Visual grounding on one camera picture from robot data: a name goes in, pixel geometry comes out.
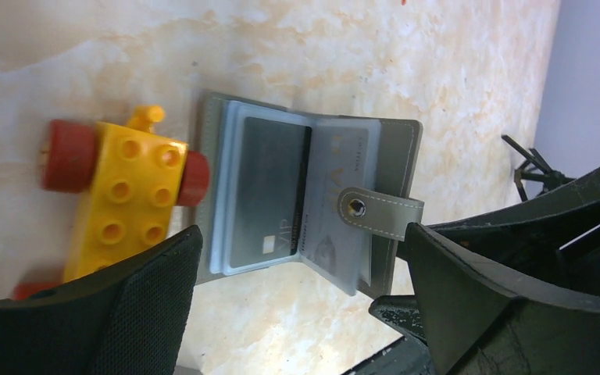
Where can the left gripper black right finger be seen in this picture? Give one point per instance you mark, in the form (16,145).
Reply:
(481,317)

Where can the grey card holder wallet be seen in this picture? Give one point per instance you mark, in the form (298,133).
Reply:
(395,169)

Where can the black clamp bracket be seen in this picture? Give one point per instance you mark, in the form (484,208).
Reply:
(534,168)

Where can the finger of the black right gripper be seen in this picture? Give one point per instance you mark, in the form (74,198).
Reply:
(409,355)
(554,238)

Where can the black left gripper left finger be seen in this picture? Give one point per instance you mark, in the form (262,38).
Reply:
(128,318)

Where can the black VIP credit card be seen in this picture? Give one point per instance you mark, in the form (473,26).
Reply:
(269,192)

